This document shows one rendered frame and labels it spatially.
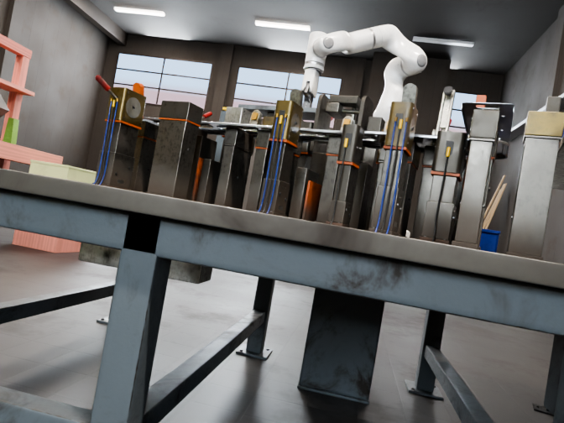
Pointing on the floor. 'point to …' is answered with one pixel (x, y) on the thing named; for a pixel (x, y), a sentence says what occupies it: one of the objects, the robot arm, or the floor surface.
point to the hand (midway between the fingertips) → (306, 107)
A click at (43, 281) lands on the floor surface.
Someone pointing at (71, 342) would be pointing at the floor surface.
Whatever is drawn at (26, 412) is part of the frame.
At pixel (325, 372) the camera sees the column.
